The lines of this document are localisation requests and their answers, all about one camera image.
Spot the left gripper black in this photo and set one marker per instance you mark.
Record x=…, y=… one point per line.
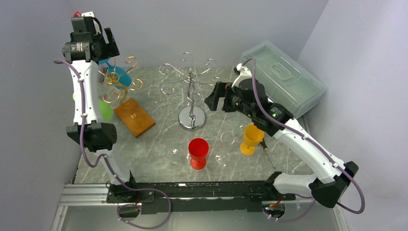
x=110, y=50

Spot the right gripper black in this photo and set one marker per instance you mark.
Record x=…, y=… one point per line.
x=219, y=91

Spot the blue plastic wine glass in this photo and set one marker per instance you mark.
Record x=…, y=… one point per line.
x=116, y=75

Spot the red plastic wine glass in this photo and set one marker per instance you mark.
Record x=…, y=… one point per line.
x=198, y=149

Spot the orange plastic wine glass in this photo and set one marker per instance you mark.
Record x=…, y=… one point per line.
x=251, y=138

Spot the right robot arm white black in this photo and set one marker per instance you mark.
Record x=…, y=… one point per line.
x=331, y=176

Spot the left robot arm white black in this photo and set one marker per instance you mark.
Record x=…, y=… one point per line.
x=89, y=43

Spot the chrome wine glass rack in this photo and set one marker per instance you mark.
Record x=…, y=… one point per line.
x=191, y=117

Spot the gold wine glass rack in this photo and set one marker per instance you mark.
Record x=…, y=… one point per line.
x=112, y=94

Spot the green plastic wine glass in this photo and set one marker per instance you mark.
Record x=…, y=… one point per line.
x=105, y=110

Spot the orange wooden rack base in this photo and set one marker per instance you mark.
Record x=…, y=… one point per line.
x=135, y=118

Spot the orange black screwdriver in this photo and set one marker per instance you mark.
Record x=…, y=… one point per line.
x=265, y=149

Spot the clear plastic storage box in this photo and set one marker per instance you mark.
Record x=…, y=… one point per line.
x=286, y=82

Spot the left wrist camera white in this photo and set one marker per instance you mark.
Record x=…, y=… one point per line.
x=86, y=14

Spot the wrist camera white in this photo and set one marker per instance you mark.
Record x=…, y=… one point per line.
x=86, y=14
x=243, y=73

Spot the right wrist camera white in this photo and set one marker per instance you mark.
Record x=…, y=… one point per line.
x=243, y=73

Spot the aluminium frame rail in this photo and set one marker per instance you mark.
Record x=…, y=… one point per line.
x=83, y=207

